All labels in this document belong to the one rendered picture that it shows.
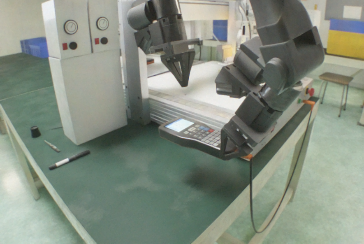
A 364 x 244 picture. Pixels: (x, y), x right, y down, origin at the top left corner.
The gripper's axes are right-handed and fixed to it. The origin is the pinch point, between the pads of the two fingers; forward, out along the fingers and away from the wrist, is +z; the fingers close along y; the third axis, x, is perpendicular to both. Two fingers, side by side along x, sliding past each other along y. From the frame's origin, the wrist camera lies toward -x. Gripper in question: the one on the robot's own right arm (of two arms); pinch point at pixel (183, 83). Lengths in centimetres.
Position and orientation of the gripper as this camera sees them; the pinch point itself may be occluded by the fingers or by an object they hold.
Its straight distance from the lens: 52.2
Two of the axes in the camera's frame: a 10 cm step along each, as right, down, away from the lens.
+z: 2.1, 9.5, 2.1
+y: -6.5, 3.0, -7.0
